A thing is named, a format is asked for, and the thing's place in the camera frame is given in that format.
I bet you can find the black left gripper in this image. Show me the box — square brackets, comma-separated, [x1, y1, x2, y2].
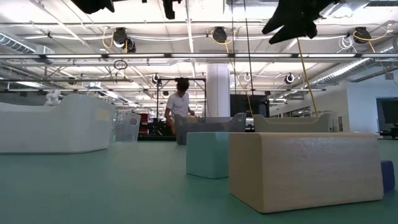
[70, 0, 183, 20]

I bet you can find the white building pillar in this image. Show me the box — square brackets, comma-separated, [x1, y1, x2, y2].
[206, 63, 231, 118]

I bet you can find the white plastic bin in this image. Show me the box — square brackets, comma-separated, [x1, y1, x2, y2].
[0, 93, 116, 155]

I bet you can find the short orange block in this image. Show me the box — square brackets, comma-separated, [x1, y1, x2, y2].
[228, 131, 385, 215]

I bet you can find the light grey plastic bin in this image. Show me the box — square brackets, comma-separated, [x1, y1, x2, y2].
[252, 112, 334, 134]

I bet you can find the purple rounded block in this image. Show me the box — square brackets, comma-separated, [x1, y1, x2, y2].
[380, 159, 396, 193]

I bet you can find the clear plastic bin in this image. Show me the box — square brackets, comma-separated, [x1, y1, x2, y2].
[109, 109, 142, 144]

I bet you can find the teal cube block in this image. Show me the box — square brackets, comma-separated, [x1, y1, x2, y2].
[185, 131, 231, 180]

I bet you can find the silver ventilation duct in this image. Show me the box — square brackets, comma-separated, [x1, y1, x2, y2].
[0, 32, 55, 56]
[310, 40, 398, 87]

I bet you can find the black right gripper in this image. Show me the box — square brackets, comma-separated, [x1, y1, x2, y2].
[262, 0, 338, 45]

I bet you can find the black hanging cable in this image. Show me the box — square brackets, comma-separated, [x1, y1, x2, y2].
[243, 0, 255, 96]

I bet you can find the person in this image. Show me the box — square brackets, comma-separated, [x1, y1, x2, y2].
[164, 77, 196, 136]

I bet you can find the dark grey plastic bin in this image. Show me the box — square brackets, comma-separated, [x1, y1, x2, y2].
[175, 112, 248, 146]

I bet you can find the green table mat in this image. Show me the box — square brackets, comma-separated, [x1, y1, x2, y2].
[0, 136, 398, 224]

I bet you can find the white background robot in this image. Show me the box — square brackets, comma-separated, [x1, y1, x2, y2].
[44, 89, 62, 106]

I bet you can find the yellow hanging cable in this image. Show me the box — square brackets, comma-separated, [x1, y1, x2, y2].
[296, 37, 320, 118]

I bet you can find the black equipment cabinet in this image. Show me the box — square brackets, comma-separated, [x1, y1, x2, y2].
[229, 94, 271, 118]

